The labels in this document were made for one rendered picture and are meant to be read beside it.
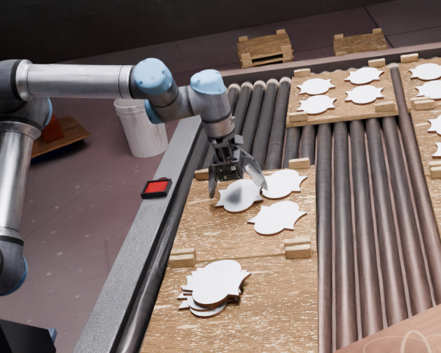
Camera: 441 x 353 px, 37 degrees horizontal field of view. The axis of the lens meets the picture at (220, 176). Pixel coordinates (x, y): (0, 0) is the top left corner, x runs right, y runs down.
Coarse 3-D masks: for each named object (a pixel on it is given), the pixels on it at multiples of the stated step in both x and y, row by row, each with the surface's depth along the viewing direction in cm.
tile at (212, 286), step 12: (216, 264) 147; (228, 264) 146; (204, 276) 144; (216, 276) 143; (228, 276) 143; (240, 276) 142; (192, 288) 141; (204, 288) 140; (216, 288) 140; (228, 288) 139; (204, 300) 137; (216, 300) 136
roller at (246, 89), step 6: (246, 84) 255; (252, 84) 259; (240, 90) 256; (246, 90) 251; (252, 90) 255; (240, 96) 247; (246, 96) 246; (240, 102) 241; (246, 102) 243; (240, 108) 236; (246, 108) 240; (234, 114) 233; (240, 114) 232; (234, 120) 227; (240, 120) 228; (234, 126) 223; (240, 126) 225; (240, 132) 223
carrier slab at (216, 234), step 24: (288, 168) 187; (312, 168) 184; (192, 192) 185; (216, 192) 183; (312, 192) 173; (192, 216) 174; (216, 216) 171; (240, 216) 169; (312, 216) 163; (192, 240) 164; (216, 240) 162; (240, 240) 160; (264, 240) 158; (312, 240) 154; (168, 264) 157
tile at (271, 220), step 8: (264, 208) 169; (272, 208) 168; (280, 208) 168; (288, 208) 167; (296, 208) 166; (256, 216) 166; (264, 216) 165; (272, 216) 165; (280, 216) 164; (288, 216) 163; (296, 216) 163; (256, 224) 163; (264, 224) 162; (272, 224) 162; (280, 224) 161; (288, 224) 160; (256, 232) 161; (264, 232) 159; (272, 232) 159; (280, 232) 159
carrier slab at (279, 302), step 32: (160, 288) 149; (256, 288) 143; (288, 288) 141; (160, 320) 139; (192, 320) 137; (224, 320) 135; (256, 320) 134; (288, 320) 132; (160, 352) 131; (192, 352) 129; (224, 352) 127; (256, 352) 126; (288, 352) 124
